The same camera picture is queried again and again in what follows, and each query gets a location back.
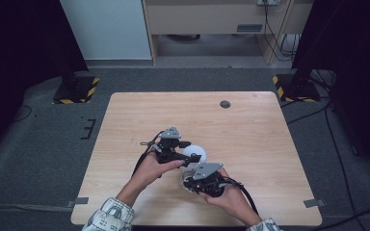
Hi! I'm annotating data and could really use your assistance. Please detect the left hand-held gripper black cable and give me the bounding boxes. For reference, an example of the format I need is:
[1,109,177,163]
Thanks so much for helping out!
[131,130,166,179]

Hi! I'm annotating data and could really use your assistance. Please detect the white power strip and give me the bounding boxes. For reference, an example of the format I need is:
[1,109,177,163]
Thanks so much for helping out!
[257,0,282,7]

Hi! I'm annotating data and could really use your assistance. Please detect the light wooden desk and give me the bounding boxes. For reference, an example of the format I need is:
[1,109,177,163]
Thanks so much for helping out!
[141,0,314,66]

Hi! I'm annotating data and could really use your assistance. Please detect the person's left hand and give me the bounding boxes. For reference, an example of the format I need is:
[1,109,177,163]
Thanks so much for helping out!
[130,149,186,194]

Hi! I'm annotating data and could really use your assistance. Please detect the dark curtain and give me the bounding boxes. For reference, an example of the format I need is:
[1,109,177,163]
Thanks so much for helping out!
[291,0,370,181]
[0,0,90,162]

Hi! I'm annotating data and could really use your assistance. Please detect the long black floor cable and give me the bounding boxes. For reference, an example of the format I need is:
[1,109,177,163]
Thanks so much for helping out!
[323,104,367,231]

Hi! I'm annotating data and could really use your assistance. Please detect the grey tape piece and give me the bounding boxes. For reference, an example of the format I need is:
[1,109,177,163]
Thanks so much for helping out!
[303,198,326,209]
[66,196,90,208]

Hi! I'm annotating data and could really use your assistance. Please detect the black stand base striped edge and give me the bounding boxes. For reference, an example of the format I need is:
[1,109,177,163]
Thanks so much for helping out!
[52,75,100,105]
[272,73,321,104]

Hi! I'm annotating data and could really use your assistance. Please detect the right hand-held gripper black cable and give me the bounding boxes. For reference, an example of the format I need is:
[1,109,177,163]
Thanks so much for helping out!
[220,177,259,216]

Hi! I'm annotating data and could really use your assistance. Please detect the person's right hand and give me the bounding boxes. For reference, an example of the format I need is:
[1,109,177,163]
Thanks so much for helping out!
[201,167,255,223]

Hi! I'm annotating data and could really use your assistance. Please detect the hand-held gripper black cable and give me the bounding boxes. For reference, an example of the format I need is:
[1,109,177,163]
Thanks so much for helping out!
[220,177,259,216]
[131,130,166,179]

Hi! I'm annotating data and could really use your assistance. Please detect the white cabinet panel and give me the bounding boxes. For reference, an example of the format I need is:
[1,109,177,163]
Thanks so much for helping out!
[60,0,152,61]

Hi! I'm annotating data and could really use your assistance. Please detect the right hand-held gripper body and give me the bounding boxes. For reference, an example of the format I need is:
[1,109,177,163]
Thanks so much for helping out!
[191,162,231,198]

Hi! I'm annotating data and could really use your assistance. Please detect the grey label on desk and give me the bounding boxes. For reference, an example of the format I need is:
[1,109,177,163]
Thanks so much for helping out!
[236,23,264,34]

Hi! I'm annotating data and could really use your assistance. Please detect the hanging black cables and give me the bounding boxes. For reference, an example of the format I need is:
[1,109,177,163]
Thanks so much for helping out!
[263,0,301,63]

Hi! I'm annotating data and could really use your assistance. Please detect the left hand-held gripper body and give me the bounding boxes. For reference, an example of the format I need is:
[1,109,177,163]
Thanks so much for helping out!
[140,125,183,165]

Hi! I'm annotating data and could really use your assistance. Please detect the thick black floor cable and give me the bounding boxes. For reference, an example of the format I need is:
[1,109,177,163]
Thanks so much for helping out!
[314,207,370,231]

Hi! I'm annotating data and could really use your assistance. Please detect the thin black floor cable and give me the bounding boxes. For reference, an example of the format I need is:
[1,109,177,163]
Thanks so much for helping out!
[12,104,33,123]

